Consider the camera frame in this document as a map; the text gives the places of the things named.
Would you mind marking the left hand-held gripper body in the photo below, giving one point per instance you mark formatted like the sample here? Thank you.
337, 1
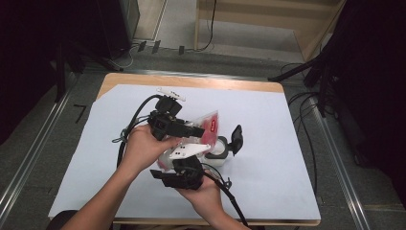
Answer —
164, 123

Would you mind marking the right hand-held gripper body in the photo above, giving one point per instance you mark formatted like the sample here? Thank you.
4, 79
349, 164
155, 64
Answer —
186, 174

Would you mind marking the sugar bag with red print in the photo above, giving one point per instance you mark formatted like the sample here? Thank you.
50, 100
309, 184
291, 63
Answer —
210, 126

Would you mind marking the clear jar with black lid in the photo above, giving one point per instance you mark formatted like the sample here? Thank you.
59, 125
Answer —
218, 151

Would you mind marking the person's right hand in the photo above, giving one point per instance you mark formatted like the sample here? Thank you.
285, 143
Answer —
206, 196

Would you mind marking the person's left hand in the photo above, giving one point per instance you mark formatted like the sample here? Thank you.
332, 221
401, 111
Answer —
140, 150

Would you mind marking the white paper sheet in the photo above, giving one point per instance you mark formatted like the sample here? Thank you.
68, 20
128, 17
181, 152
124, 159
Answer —
255, 127

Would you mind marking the small black block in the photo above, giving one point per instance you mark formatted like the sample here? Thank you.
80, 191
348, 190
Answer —
156, 47
181, 50
142, 46

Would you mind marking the black cabinet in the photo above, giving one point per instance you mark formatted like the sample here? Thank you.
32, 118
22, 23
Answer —
115, 25

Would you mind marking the black metal stand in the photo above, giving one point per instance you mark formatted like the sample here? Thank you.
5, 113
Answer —
60, 73

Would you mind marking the black tripod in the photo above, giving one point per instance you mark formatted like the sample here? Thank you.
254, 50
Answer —
319, 73

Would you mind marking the dark curtain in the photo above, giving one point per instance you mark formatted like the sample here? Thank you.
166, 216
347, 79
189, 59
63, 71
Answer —
376, 80
32, 48

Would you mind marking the metal floor rail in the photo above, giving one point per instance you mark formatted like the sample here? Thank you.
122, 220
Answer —
32, 153
338, 153
191, 75

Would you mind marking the wooden frame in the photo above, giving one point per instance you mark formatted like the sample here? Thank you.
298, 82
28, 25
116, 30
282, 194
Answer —
249, 20

